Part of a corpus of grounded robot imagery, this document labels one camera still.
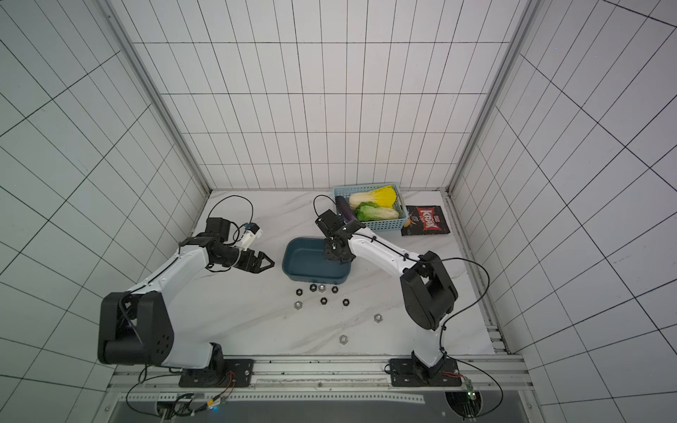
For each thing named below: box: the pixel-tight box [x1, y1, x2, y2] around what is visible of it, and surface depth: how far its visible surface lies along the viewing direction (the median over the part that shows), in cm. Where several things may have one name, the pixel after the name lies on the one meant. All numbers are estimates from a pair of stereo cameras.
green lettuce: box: [354, 201, 400, 222], surface depth 104 cm
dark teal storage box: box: [282, 237, 352, 285], surface depth 94 cm
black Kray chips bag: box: [401, 205, 451, 237], surface depth 109 cm
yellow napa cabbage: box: [348, 185, 397, 209], surface depth 108 cm
